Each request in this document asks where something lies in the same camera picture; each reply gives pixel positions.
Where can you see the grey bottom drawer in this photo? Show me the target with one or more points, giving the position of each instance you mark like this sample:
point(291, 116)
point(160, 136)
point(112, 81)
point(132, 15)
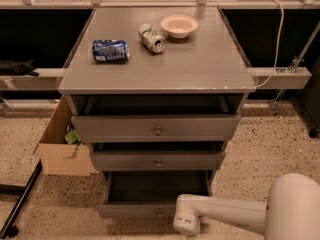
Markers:
point(150, 194)

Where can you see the grey drawer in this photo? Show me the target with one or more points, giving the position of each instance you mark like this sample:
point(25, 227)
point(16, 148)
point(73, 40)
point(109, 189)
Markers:
point(160, 128)
point(150, 194)
point(156, 160)

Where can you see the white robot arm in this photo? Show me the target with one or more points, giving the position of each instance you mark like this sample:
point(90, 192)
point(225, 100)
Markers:
point(291, 211)

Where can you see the grey middle drawer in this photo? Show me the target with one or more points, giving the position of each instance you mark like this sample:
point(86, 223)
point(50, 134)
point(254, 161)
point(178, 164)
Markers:
point(156, 160)

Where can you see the grey top drawer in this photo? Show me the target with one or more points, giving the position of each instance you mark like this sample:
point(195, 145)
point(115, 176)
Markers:
point(160, 128)

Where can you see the grey wooden drawer cabinet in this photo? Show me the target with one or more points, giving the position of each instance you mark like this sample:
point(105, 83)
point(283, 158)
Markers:
point(202, 74)

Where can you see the green packet in box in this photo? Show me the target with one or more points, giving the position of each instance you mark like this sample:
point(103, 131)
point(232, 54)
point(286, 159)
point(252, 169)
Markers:
point(71, 137)

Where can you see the cardboard box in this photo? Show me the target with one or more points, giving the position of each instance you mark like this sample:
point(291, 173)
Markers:
point(56, 155)

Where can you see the black cart with wheel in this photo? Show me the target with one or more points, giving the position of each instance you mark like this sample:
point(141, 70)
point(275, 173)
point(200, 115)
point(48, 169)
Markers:
point(310, 101)

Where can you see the black floor stand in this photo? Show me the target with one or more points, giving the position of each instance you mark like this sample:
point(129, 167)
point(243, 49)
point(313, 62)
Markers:
point(9, 229)

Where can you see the green and silver soda can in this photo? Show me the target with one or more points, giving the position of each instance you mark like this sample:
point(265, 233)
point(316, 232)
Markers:
point(151, 38)

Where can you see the blue soda can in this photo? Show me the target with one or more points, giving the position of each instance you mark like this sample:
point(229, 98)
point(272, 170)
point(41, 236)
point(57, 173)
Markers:
point(110, 50)

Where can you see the metal diagonal strut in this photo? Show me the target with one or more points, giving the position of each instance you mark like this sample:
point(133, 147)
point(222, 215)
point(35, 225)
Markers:
point(301, 52)

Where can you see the white paper bowl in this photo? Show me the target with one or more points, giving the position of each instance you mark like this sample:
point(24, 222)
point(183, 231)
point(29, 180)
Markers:
point(179, 26)

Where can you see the grey horizontal rail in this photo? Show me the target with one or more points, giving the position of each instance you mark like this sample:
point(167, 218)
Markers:
point(265, 77)

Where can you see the black object on rail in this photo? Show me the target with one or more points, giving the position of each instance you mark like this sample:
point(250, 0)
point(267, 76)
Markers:
point(20, 68)

